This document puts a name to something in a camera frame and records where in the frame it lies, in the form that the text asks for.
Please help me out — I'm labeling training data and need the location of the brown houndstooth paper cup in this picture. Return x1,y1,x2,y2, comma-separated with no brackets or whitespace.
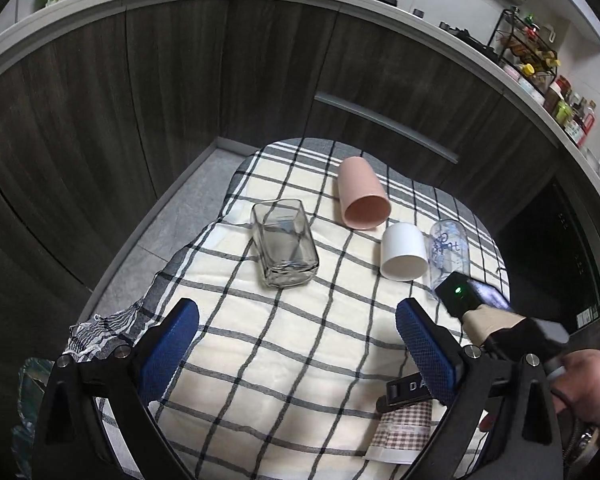
365,400,434,465

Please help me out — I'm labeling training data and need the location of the clear blue-print plastic cup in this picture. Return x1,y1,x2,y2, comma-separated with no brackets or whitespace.
428,219,470,290

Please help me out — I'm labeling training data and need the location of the white plastic cup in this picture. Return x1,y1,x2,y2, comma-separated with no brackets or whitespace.
380,222,428,282

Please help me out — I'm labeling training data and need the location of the pink plastic cup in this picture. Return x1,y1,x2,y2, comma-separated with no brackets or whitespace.
337,156,391,230

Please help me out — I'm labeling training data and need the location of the person right hand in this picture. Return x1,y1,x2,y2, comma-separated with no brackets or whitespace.
552,349,600,427

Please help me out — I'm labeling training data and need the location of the built-in black dishwasher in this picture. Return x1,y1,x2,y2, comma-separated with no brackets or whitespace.
495,180,600,334

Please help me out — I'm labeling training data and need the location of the black white checked cloth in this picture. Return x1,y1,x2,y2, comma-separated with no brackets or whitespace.
64,136,512,480

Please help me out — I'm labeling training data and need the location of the square clear glass jar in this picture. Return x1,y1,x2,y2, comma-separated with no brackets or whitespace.
251,198,320,289

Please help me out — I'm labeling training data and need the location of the black spice rack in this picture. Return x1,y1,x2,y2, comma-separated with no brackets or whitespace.
486,6,560,94

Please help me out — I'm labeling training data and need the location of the black gas stove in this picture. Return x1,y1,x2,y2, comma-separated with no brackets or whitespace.
410,9,500,64

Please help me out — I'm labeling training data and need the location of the grey drawer handle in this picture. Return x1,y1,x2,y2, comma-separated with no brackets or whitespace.
314,91,460,165

